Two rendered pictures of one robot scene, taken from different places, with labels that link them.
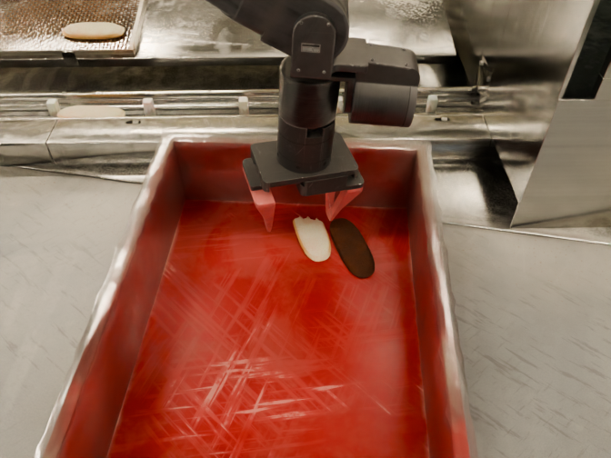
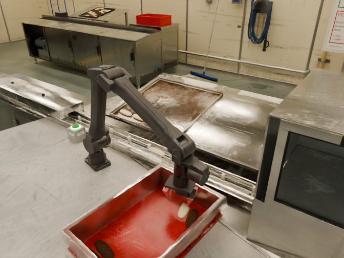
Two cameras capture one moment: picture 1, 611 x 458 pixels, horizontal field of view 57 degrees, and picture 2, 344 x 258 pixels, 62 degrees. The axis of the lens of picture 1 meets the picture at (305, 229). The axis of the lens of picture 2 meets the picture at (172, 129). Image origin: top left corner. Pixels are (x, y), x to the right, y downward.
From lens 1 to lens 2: 0.59 m
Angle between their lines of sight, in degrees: 34
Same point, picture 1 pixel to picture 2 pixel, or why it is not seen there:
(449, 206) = (233, 223)
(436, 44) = not seen: hidden behind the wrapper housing
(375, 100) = (191, 174)
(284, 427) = (135, 249)
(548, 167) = (254, 221)
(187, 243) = (152, 195)
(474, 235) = (232, 235)
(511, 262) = (235, 248)
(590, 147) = (267, 220)
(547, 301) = not seen: outside the picture
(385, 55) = (198, 165)
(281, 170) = (171, 184)
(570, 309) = not seen: outside the picture
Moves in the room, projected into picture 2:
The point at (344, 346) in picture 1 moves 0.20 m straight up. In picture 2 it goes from (165, 240) to (164, 196)
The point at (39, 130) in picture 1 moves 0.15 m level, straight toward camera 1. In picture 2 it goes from (141, 150) to (133, 169)
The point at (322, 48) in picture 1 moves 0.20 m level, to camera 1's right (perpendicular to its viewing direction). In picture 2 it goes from (177, 157) to (233, 180)
